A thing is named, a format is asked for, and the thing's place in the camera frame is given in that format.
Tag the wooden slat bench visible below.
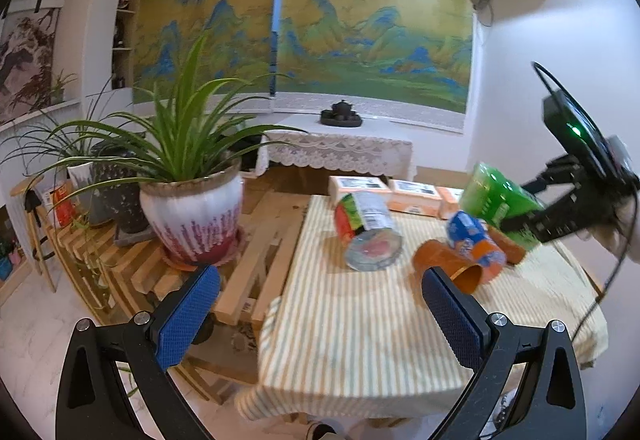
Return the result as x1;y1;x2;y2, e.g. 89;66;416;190
49;192;310;403

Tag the green plastic cup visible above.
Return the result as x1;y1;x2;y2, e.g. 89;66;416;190
459;162;544;229

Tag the landscape roller blind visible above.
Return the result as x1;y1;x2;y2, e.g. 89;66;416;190
277;0;473;113
134;0;273;104

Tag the wooden wall shelf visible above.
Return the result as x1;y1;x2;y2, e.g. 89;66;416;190
112;0;141;89

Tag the orange gold-lined cup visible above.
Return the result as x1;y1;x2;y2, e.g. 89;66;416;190
412;239;483;294

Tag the right landscape roller blind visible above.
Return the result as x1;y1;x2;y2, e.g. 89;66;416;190
277;0;473;113

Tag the orange tissue pack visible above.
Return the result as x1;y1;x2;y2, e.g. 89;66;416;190
387;179;442;217
436;187;463;220
328;176;392;207

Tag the dark speckled plant pot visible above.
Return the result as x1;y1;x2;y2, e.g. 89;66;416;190
91;141;149;234

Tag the wooden stool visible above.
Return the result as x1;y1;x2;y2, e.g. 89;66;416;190
10;174;56;293

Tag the black teapot set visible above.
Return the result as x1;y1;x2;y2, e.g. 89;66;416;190
320;100;362;127

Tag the green spider plant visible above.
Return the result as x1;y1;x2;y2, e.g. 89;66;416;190
6;35;303;197

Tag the orange patterned paper cup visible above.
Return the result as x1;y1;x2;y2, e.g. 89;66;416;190
487;226;526;266

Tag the left landscape roller blind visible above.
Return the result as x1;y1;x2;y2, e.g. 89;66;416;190
134;0;273;104

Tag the white red ceramic plant pot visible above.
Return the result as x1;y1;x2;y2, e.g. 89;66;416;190
140;159;243;265

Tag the black cable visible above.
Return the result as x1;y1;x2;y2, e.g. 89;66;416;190
531;60;640;340

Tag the white lace tablecloth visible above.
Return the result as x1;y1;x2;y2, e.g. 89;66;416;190
250;114;416;180

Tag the white gloved right hand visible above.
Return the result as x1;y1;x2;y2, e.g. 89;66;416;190
582;197;640;264

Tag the blue orange printed cup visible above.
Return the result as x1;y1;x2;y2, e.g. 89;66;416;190
446;211;506;284

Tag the hanging ink painting scroll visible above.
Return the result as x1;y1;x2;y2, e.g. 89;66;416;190
0;7;61;124

